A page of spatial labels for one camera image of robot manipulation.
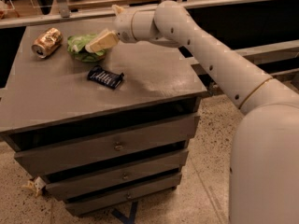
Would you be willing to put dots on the top grey drawer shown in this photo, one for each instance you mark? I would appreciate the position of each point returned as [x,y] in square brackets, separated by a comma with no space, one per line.
[56,158]

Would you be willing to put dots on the crumpled paper scrap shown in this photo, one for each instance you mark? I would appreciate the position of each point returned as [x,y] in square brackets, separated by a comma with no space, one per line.
[36,185]

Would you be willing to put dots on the middle grey drawer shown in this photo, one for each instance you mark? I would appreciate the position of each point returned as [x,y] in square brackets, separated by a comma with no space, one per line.
[83,184]

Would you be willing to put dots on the grey drawer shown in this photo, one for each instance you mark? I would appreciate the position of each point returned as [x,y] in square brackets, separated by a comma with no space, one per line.
[83,184]
[56,158]
[131,193]

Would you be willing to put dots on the orange soda can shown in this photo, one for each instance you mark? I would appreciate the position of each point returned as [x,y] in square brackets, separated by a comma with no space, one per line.
[47,43]

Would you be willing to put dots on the dark blue snack packet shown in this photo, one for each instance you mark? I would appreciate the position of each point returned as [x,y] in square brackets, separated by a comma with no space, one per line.
[104,77]

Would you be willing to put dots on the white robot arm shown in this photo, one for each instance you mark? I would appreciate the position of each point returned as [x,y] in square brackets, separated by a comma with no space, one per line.
[264,166]

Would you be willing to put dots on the bottom grey drawer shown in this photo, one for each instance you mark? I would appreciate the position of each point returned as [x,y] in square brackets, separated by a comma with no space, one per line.
[131,193]

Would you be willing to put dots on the grey metal railing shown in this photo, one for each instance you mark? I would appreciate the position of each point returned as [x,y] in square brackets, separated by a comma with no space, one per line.
[265,32]

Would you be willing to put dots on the grey drawer cabinet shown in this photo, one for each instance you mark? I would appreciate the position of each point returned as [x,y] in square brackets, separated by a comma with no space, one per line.
[101,133]

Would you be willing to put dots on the green rice chip bag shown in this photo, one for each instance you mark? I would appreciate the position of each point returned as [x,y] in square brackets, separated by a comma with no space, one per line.
[76,47]

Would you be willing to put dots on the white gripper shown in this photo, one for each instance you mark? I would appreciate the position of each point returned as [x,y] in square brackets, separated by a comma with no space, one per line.
[123,27]

